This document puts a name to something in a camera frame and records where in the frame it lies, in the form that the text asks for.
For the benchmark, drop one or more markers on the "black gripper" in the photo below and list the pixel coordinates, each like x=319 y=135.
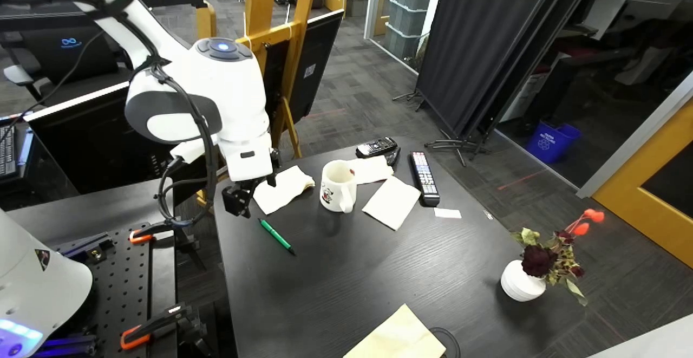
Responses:
x=236 y=200

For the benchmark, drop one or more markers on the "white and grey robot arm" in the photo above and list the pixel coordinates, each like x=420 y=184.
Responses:
x=227 y=92

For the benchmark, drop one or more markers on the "green pen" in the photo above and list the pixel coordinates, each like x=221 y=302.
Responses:
x=276 y=236

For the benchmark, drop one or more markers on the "crumpled white napkin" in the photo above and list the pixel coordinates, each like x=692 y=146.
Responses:
x=281 y=189

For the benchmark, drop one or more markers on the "orange and black clamp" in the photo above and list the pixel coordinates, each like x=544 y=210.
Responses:
x=142 y=234
x=142 y=332

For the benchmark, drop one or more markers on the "white printed mug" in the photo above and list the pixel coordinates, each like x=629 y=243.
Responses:
x=337 y=187

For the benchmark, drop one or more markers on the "black perforated robot stand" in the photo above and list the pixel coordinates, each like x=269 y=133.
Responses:
x=124 y=271

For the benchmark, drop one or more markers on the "large black monitor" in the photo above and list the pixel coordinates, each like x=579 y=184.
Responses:
x=92 y=141

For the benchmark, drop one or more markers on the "small black remote control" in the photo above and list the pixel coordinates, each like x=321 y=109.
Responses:
x=392 y=156

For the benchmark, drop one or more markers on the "wooden easel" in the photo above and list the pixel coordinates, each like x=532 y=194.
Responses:
x=281 y=33

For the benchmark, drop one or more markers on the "long black remote control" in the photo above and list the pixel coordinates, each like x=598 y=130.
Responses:
x=424 y=179

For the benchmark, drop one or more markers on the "small white paper slip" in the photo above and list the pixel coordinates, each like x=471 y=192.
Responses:
x=447 y=213

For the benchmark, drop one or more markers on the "pale yellow paper napkin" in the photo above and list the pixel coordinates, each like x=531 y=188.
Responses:
x=398 y=336

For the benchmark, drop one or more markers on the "black office chair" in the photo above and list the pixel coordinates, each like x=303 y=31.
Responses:
x=59 y=49

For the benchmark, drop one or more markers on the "black keyboard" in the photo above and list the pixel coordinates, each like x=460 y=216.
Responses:
x=6 y=149

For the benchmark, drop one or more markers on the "stack of grey storage bins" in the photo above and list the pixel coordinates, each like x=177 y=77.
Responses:
x=409 y=14

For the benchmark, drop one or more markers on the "black room divider screen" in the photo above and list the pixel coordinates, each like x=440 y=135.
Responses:
x=476 y=44

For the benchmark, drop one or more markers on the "white ribbed vase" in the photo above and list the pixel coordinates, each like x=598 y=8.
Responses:
x=520 y=285

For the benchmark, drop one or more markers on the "bunch of red flowers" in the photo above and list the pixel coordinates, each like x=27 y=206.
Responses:
x=541 y=260

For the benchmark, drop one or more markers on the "blue recycling bin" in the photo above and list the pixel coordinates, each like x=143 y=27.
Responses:
x=549 y=142

